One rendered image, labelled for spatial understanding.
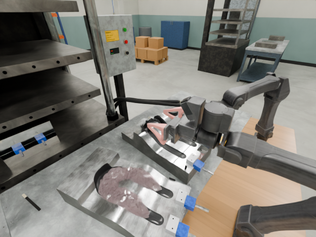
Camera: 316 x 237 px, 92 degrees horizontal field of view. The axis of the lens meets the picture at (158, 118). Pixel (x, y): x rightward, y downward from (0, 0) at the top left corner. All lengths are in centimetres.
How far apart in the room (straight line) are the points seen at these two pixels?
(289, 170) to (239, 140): 11
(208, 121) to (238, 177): 58
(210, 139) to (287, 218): 29
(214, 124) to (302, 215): 31
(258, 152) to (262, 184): 55
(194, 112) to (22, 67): 86
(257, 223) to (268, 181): 40
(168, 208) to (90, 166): 39
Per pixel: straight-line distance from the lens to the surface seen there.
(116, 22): 129
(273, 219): 61
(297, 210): 58
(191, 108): 41
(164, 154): 82
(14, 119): 109
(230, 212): 82
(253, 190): 93
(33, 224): 89
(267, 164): 45
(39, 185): 100
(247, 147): 43
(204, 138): 44
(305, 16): 704
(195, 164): 77
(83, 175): 78
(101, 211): 70
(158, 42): 552
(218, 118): 39
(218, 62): 475
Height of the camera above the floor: 150
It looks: 35 degrees down
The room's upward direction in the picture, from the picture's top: straight up
